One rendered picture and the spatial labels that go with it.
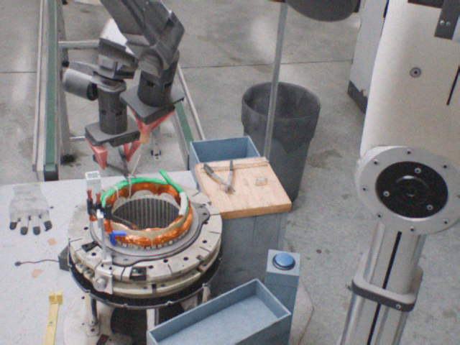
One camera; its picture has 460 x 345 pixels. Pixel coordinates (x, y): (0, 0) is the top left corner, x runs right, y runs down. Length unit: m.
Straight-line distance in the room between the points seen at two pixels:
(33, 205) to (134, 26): 1.05
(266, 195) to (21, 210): 0.75
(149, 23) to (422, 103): 0.39
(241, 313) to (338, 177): 2.29
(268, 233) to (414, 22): 0.83
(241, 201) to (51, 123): 1.08
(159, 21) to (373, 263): 0.53
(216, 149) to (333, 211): 1.61
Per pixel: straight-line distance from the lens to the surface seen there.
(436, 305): 2.84
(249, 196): 1.42
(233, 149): 1.66
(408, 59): 0.76
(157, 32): 0.91
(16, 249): 1.75
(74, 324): 1.51
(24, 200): 1.88
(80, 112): 3.91
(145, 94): 1.05
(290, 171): 2.98
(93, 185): 1.28
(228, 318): 1.20
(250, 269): 1.53
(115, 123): 1.25
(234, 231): 1.43
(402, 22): 0.76
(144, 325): 1.51
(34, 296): 1.61
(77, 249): 1.25
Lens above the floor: 1.93
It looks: 35 degrees down
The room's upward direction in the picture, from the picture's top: 5 degrees clockwise
